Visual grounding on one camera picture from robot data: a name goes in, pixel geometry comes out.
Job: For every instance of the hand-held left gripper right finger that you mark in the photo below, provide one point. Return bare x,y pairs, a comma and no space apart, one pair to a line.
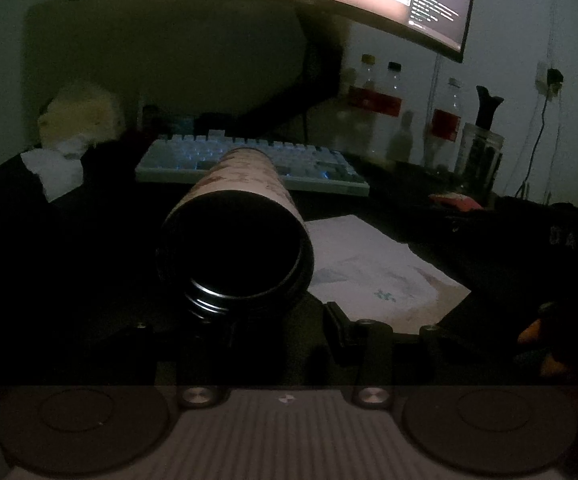
336,332

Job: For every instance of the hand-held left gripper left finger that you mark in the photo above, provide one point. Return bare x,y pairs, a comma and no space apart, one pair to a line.
194,355

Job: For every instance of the white printed paper tissue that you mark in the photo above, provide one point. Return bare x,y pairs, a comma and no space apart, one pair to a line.
379,270

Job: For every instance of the patterned cylindrical container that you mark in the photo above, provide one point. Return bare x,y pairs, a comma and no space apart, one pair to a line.
239,230

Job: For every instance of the red and white packet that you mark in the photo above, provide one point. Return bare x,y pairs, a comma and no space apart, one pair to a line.
456,201

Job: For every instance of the glass jar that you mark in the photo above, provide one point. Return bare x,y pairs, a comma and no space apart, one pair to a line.
481,160

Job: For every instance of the black tool in jar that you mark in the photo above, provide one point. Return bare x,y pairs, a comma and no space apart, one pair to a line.
486,107

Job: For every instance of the red label clear bottle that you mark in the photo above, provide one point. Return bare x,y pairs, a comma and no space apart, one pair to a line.
449,122

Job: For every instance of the white backlit keyboard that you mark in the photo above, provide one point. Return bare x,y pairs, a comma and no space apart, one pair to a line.
269,165

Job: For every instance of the small clear bottle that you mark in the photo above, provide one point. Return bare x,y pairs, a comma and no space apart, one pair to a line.
403,142

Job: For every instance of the small white box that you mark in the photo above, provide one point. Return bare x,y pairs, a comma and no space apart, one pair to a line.
214,133

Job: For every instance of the black cap plastic bottle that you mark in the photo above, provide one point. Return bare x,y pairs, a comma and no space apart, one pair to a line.
394,92

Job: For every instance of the crumpled white tissue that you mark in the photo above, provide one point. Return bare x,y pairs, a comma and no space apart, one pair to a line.
71,145

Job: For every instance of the yellow cap plastic bottle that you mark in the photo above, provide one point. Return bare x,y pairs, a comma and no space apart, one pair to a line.
369,85

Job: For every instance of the yellow plush toy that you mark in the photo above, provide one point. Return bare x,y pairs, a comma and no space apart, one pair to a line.
81,112

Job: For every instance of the black wall charger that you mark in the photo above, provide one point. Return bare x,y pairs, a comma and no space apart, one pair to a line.
554,78

